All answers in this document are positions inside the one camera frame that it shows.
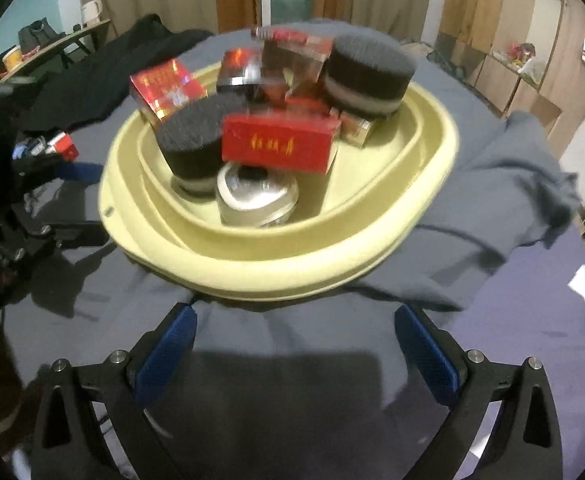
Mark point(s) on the black cloth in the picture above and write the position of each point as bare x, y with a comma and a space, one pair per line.
137, 60

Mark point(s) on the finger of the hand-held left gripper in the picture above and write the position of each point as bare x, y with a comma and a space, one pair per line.
80, 172
72, 235

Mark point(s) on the black red cigarette box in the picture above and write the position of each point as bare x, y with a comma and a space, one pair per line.
237, 67

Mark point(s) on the round metal tin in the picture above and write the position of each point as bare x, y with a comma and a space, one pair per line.
255, 197

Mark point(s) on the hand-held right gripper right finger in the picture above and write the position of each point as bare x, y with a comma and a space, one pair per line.
427, 355

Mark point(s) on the slim red cigarette box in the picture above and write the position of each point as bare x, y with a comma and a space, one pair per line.
282, 35

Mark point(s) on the red silver cigarette box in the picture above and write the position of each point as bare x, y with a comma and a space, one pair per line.
297, 62

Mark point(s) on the red white small box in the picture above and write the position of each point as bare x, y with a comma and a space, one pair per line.
60, 145

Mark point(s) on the white kettle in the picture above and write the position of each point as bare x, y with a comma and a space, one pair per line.
93, 12

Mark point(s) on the shiny red cigarette box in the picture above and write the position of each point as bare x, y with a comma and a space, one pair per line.
165, 85

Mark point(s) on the yellow plastic basin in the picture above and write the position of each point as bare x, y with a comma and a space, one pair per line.
272, 270

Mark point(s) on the black foam cylinder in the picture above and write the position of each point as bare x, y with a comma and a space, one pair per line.
367, 70
192, 135

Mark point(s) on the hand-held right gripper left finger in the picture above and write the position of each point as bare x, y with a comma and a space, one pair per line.
165, 355

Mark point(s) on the wooden side table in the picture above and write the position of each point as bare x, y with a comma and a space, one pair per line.
62, 40

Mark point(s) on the gold-edged cigarette box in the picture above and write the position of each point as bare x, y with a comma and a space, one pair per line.
356, 129

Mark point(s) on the grey cloth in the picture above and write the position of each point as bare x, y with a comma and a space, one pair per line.
547, 340
497, 185

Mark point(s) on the pile of small shelf items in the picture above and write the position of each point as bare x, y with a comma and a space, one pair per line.
519, 62

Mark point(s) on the red gold-lettered cigarette box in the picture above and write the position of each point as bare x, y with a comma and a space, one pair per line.
277, 142

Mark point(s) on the black backpack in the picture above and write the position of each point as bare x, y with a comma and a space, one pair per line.
40, 34

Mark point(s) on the wooden wardrobe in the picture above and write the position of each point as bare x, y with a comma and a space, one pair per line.
522, 10

